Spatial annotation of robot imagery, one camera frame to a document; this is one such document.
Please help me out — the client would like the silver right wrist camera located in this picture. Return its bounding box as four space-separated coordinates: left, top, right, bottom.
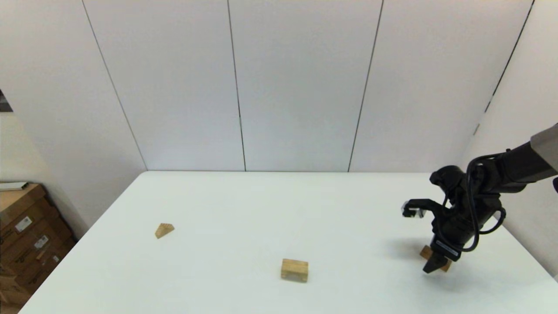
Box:
401 199 427 219

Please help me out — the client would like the brown cardboard box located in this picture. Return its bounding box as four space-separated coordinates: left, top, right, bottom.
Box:
0 183 55 244
0 266 32 314
0 231 78 297
0 213 67 267

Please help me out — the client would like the rectangular wooden building block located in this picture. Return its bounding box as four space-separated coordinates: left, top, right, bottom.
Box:
420 245 452 272

